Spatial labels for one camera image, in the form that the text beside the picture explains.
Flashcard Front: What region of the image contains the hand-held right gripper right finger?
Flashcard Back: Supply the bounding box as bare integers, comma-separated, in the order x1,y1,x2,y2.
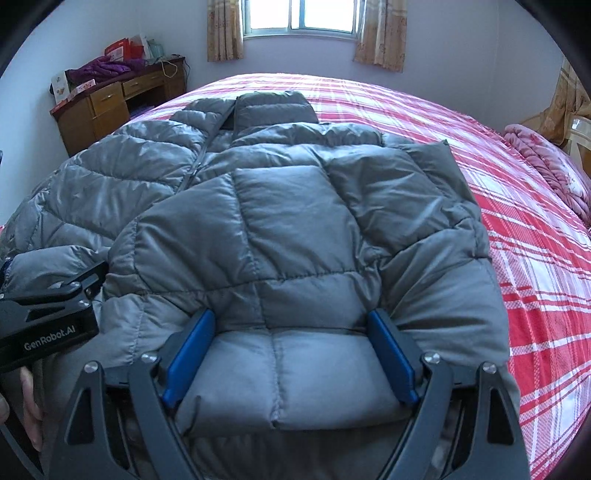
367,308,532,480

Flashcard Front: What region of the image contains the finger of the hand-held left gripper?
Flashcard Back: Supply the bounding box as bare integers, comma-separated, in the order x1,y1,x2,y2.
55,260,110,308

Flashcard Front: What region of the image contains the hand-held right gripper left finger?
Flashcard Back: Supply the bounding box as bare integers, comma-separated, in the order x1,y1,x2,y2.
48,308,218,480

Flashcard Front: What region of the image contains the grey puffer jacket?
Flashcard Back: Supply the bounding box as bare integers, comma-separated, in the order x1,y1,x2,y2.
0,90,511,480

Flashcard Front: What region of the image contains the person's left hand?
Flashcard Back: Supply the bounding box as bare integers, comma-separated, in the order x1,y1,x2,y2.
0,367,45,453

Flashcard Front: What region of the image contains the bed with red plaid sheet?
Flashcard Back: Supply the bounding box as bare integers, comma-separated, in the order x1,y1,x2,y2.
0,72,591,480

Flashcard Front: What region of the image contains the wooden bedside cabinet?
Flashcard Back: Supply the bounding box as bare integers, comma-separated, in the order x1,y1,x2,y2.
49,55,188,158

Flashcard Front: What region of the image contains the white printed box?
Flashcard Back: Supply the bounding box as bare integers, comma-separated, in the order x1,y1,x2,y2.
50,71,70,104

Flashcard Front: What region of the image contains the purple puffer jacket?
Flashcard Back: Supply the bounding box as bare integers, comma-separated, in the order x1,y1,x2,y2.
65,56,134,86

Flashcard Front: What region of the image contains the red gift bag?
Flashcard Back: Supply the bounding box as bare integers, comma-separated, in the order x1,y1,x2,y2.
104,38,132,63

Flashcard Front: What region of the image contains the red and white bag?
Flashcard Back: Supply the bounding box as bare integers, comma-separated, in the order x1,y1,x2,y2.
129,34,153,61

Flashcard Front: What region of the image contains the pink quilt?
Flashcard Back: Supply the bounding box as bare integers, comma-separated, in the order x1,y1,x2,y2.
502,122,591,227

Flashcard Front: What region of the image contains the beige floral curtain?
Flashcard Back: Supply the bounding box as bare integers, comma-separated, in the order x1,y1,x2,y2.
353,0,408,73
206,0,245,63

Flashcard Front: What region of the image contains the cream wooden chair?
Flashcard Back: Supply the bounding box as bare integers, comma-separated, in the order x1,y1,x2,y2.
567,114,591,172

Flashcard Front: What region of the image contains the yellow curtain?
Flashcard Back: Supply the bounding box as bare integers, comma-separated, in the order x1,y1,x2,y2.
538,58,591,148

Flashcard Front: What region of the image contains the window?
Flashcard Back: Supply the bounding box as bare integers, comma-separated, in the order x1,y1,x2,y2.
242,0,361,40

